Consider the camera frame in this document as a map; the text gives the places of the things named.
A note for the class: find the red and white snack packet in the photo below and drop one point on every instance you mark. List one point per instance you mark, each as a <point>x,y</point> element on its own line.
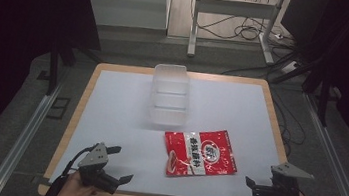
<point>201,153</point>

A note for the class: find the white power strip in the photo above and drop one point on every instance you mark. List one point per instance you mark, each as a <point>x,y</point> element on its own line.
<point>289,67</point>

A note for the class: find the person's left hand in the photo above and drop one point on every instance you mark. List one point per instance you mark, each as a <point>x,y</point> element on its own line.
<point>72,191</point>

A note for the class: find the clear plastic container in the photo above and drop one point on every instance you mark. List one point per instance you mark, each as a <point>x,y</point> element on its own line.
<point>170,94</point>

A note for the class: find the white metal desk frame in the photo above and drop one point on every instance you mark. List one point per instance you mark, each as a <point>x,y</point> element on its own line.
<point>237,8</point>

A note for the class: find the white table mat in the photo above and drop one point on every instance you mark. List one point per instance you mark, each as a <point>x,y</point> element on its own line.
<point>127,112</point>

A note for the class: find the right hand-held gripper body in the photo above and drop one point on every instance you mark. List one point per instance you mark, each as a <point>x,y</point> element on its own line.
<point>285,187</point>

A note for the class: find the black floor socket cover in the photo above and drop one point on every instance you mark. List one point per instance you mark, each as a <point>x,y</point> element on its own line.
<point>58,108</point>

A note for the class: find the black metal stand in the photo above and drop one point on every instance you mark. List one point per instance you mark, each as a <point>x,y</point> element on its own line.
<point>324,96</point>
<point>54,69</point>

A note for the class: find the white panel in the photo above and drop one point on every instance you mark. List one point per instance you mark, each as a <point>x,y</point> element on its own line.
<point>125,3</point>

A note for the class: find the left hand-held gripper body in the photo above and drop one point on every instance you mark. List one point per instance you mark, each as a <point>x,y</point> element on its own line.
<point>94,160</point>

